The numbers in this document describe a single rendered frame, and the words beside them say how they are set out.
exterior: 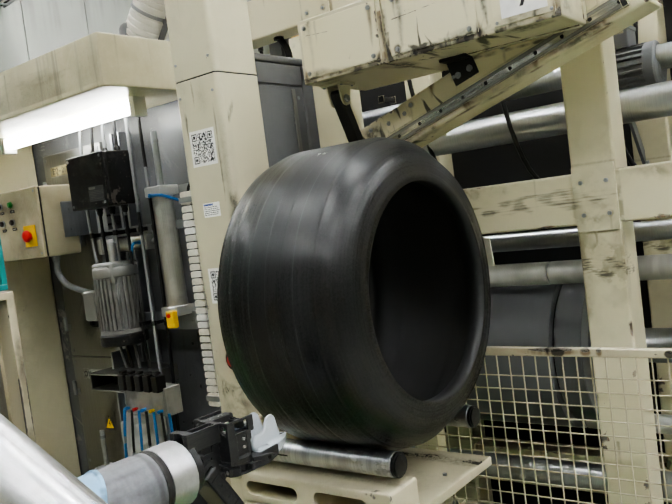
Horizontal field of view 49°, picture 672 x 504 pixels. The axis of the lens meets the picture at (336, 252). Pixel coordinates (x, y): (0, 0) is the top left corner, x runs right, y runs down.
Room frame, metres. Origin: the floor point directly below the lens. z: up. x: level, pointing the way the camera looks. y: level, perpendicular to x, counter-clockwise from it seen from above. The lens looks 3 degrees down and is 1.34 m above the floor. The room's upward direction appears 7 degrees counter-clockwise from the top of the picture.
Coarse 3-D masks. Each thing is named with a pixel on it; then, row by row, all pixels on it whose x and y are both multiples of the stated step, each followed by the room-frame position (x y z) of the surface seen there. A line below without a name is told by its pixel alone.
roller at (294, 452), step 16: (288, 448) 1.37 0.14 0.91; (304, 448) 1.35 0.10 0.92; (320, 448) 1.33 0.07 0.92; (336, 448) 1.31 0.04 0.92; (352, 448) 1.29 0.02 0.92; (368, 448) 1.28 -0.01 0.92; (304, 464) 1.35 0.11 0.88; (320, 464) 1.32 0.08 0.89; (336, 464) 1.30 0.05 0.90; (352, 464) 1.27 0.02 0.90; (368, 464) 1.25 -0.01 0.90; (384, 464) 1.23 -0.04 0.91; (400, 464) 1.24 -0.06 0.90
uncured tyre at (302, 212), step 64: (256, 192) 1.32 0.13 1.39; (320, 192) 1.21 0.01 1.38; (384, 192) 1.25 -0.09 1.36; (448, 192) 1.42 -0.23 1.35; (256, 256) 1.23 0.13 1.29; (320, 256) 1.15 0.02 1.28; (384, 256) 1.69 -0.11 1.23; (448, 256) 1.61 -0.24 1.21; (256, 320) 1.21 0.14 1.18; (320, 320) 1.14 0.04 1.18; (384, 320) 1.68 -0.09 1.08; (448, 320) 1.61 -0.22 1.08; (256, 384) 1.25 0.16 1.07; (320, 384) 1.17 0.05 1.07; (384, 384) 1.19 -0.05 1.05; (448, 384) 1.40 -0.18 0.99; (384, 448) 1.28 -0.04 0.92
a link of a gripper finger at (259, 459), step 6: (276, 444) 1.11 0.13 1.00; (264, 450) 1.08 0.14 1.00; (270, 450) 1.09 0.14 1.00; (276, 450) 1.11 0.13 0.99; (252, 456) 1.06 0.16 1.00; (258, 456) 1.06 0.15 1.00; (264, 456) 1.07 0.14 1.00; (270, 456) 1.08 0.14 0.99; (252, 462) 1.05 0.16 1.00; (258, 462) 1.06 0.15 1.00; (264, 462) 1.06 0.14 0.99; (246, 468) 1.05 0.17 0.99; (252, 468) 1.05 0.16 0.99
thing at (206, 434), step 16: (208, 416) 1.09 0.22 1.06; (224, 416) 1.08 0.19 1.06; (176, 432) 1.01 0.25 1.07; (192, 432) 1.02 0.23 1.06; (208, 432) 1.02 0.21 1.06; (224, 432) 1.04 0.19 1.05; (240, 432) 1.05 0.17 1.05; (192, 448) 1.00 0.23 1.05; (208, 448) 1.03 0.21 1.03; (224, 448) 1.03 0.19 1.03; (240, 448) 1.06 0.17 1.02; (208, 464) 1.02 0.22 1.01; (224, 464) 1.04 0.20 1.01; (240, 464) 1.04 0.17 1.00
